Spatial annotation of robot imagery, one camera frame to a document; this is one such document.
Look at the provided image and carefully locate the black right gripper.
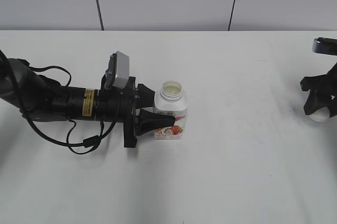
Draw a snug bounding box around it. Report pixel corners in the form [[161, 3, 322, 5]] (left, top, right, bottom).
[[300, 64, 337, 118]]

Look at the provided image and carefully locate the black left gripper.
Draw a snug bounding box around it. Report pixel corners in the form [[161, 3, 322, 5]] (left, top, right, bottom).
[[120, 76, 175, 148]]

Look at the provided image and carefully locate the white strawberry yogurt bottle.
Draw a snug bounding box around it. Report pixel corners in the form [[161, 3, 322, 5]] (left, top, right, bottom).
[[153, 81, 187, 140]]

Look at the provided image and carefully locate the white screw cap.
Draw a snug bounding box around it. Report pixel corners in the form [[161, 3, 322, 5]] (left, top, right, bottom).
[[309, 107, 330, 122]]

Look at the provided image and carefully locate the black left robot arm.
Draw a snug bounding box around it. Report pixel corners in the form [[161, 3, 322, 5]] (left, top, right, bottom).
[[1, 52, 175, 148]]

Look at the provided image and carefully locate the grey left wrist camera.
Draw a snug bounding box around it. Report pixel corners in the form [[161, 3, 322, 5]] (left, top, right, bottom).
[[104, 51, 130, 90]]

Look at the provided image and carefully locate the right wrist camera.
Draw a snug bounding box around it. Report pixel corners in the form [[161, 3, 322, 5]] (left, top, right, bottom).
[[312, 37, 337, 56]]

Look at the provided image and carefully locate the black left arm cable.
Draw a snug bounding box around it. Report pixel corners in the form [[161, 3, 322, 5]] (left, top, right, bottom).
[[0, 50, 121, 155]]

